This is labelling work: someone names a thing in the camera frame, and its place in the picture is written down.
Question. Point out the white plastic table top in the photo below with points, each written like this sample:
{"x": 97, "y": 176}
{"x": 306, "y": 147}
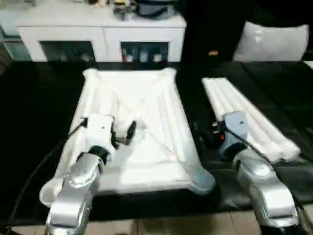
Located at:
{"x": 137, "y": 102}

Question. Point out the white plastic table leg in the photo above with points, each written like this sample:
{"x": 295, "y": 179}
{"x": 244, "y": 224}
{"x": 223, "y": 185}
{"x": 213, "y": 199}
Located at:
{"x": 243, "y": 98}
{"x": 233, "y": 98}
{"x": 223, "y": 98}
{"x": 213, "y": 98}

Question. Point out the black work mat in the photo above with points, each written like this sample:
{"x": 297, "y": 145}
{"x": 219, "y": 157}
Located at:
{"x": 36, "y": 102}

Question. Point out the white sideboard with glass doors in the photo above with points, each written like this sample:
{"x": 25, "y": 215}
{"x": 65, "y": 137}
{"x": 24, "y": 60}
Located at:
{"x": 97, "y": 34}

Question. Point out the grey cushion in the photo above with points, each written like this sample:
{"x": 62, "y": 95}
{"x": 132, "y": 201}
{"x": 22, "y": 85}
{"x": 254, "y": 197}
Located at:
{"x": 271, "y": 41}

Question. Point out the dark clutter pile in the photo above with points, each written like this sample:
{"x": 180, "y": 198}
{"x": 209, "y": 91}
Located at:
{"x": 123, "y": 11}

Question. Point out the grey rounded bag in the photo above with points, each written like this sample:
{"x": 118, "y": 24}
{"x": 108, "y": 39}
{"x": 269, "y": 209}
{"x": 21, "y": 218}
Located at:
{"x": 159, "y": 9}

